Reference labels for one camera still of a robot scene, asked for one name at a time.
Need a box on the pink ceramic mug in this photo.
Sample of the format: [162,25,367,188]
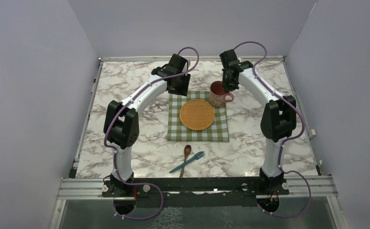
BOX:
[209,81,234,107]

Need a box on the orange woven plate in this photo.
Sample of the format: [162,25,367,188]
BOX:
[180,99,215,131]

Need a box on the green white checkered cloth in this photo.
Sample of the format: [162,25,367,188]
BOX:
[167,91,229,142]

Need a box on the brown handled utensil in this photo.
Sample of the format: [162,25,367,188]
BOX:
[179,145,191,179]

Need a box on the blue handled utensil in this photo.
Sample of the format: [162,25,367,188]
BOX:
[169,151,205,173]

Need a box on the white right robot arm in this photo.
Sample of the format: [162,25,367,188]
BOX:
[219,49,296,194]

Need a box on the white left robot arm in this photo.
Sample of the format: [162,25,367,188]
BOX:
[103,54,193,196]

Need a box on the aluminium mounting rail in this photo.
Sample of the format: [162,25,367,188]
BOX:
[57,176,338,200]

